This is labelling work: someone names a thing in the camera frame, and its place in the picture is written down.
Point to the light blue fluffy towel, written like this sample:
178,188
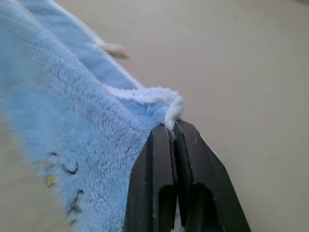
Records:
60,101

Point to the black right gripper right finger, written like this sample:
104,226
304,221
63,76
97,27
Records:
207,169

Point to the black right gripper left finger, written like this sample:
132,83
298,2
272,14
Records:
144,174

